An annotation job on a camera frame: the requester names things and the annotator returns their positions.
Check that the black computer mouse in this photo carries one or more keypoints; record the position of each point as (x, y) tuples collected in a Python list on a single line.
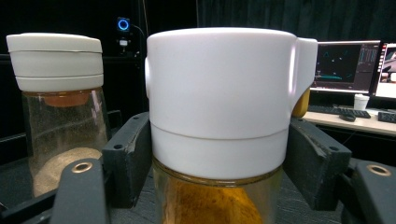
[(347, 117)]

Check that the white-lidded jar of beige powder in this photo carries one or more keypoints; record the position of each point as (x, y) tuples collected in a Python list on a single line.
[(56, 62)]

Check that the light wooden desk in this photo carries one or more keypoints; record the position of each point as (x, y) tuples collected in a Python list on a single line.
[(370, 124)]

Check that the black keyboard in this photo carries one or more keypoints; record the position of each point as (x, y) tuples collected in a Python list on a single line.
[(387, 117), (336, 110)]

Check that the white-lidded jar of orange powder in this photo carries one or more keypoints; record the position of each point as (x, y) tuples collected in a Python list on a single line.
[(218, 93)]

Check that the wide computer monitor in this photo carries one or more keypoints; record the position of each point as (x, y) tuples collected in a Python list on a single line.
[(342, 67)]

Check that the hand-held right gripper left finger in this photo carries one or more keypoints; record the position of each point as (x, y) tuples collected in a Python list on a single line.
[(129, 161)]

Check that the dark curtain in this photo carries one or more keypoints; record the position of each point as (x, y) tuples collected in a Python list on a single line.
[(280, 14)]

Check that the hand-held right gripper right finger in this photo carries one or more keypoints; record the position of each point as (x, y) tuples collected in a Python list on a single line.
[(314, 165)]

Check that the computer monitor with bright screen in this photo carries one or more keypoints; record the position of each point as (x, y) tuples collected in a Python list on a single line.
[(387, 81)]

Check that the white paper cup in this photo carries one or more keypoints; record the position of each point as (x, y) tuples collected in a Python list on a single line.
[(361, 102)]

